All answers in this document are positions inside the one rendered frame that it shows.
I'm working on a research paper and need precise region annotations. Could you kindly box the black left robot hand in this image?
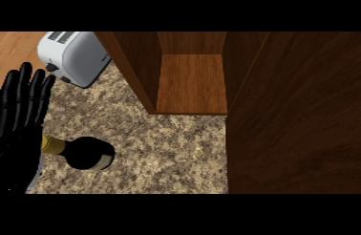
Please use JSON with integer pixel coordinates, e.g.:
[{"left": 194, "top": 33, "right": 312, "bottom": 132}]
[{"left": 0, "top": 61, "right": 58, "bottom": 195}]

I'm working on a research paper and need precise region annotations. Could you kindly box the dark wine bottle gold neck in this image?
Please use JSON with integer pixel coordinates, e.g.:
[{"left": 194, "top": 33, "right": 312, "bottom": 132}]
[{"left": 42, "top": 135, "right": 117, "bottom": 171}]

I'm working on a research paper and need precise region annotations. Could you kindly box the brown wooden cabinet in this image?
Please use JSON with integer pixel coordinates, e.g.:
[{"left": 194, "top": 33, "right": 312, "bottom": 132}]
[{"left": 94, "top": 31, "right": 272, "bottom": 116}]

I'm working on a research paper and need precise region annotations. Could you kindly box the dark brown cabinet door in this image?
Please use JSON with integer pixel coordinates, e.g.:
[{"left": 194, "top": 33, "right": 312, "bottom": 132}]
[{"left": 226, "top": 31, "right": 361, "bottom": 195}]

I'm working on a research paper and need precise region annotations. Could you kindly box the white toaster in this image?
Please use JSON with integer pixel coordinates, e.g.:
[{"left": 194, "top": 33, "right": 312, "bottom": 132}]
[{"left": 38, "top": 31, "right": 114, "bottom": 89}]

